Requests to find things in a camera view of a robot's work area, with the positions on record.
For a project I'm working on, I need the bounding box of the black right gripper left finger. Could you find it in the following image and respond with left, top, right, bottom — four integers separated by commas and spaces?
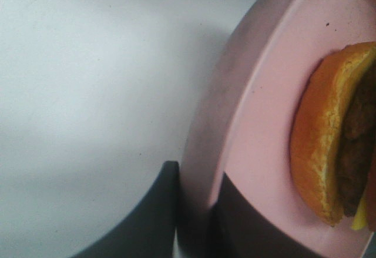
75, 161, 179, 258

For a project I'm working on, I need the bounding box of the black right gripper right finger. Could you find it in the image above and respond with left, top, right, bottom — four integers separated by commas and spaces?
210, 175, 320, 257

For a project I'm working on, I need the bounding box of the pink round plate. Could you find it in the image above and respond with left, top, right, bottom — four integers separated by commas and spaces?
178, 0, 375, 257

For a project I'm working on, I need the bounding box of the burger with lettuce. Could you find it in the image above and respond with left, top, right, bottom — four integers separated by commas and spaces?
290, 42, 375, 226

